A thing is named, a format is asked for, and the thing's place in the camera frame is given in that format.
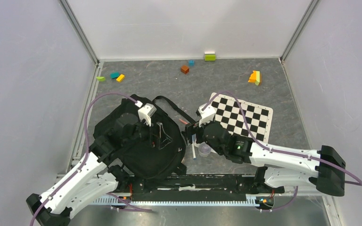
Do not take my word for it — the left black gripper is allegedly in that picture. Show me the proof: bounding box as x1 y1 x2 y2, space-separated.
123 115 173 149

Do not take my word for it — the black student backpack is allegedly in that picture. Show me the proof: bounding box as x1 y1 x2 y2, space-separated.
104 94 195 179

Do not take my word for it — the black white chessboard mat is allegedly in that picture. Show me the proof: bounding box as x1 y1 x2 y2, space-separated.
210 92 273 143

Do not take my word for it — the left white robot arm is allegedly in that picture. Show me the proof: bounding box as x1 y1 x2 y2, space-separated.
26 113 185 226

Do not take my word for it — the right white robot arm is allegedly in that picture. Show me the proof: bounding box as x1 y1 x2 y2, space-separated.
183 121 346 197

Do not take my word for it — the white blue marker pen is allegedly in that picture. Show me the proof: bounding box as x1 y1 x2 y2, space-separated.
191 134 197 160

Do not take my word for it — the clear paperclip jar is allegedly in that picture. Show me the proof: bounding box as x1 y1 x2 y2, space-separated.
198 143 212 157

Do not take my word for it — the brown cube block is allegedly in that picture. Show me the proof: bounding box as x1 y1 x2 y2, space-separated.
180 65 189 74

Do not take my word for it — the yellow small block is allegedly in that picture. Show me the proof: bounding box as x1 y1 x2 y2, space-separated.
116 74 125 82

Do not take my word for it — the green white block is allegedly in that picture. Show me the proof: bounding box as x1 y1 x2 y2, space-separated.
204 51 216 61

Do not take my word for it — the teal block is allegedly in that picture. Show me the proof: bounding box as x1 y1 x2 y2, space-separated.
110 72 120 79

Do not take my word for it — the orange stepped block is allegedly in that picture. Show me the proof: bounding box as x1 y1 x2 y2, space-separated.
248 71 258 83

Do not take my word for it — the yellow-green block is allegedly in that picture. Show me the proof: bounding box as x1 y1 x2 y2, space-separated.
255 71 262 86

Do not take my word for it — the green half-round block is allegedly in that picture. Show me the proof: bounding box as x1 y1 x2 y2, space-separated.
96 76 106 81

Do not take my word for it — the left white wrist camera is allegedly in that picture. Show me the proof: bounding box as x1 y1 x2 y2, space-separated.
135 101 156 127

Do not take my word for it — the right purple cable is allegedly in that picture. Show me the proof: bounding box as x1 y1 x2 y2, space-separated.
202 91 362 186

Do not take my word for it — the purple cable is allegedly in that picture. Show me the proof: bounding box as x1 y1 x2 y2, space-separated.
202 91 362 186
29 92 142 226

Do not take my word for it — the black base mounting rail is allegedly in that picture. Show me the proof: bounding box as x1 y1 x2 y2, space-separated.
115 174 285 202

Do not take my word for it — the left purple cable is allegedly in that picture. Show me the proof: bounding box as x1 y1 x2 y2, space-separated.
29 92 142 226

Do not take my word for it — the white cable duct strip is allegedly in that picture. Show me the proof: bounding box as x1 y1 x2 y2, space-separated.
91 195 260 207

